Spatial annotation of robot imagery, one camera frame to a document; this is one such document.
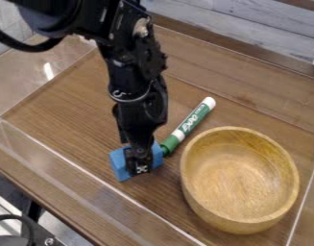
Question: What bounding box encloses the blue foam block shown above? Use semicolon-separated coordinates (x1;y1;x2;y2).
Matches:
110;142;163;182

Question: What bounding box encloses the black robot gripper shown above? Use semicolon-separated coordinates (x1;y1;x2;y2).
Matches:
110;86;168;176

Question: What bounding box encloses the black cable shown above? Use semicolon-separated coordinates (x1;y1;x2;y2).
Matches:
0;24;64;54

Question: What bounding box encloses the clear acrylic enclosure wall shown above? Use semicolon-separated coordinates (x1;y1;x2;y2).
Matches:
0;11;314;246

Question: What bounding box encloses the green Expo marker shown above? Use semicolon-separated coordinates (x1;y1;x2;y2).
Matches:
160;97;217;157

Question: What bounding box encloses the black metal table frame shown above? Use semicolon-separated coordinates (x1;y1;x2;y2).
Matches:
0;169;79;246

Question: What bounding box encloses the brown wooden bowl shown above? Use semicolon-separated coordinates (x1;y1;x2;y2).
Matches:
179;126;300;234

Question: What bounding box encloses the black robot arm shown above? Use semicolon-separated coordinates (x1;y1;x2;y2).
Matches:
8;0;168;175

